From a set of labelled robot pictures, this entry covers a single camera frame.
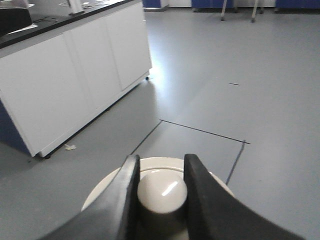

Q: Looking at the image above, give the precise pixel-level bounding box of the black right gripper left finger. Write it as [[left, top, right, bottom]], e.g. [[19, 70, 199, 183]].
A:
[[41, 155, 140, 240]]

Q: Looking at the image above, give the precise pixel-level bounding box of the glass jar with white lid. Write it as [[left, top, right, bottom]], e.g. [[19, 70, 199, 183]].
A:
[[81, 156, 236, 240]]

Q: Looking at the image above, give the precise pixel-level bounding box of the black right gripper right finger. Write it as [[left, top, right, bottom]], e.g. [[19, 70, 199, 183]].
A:
[[183, 154, 302, 240]]

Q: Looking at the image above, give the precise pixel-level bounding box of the white lab cabinet island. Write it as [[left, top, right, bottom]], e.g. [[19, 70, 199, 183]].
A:
[[0, 0, 152, 157]]

